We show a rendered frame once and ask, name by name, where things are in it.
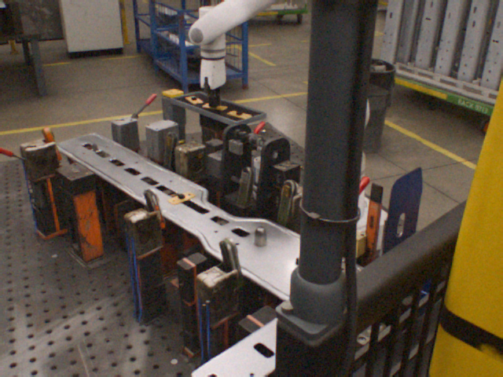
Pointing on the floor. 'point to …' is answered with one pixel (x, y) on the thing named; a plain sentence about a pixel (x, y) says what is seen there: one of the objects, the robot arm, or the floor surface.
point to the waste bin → (378, 102)
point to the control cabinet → (91, 27)
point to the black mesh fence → (380, 300)
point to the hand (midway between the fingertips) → (214, 100)
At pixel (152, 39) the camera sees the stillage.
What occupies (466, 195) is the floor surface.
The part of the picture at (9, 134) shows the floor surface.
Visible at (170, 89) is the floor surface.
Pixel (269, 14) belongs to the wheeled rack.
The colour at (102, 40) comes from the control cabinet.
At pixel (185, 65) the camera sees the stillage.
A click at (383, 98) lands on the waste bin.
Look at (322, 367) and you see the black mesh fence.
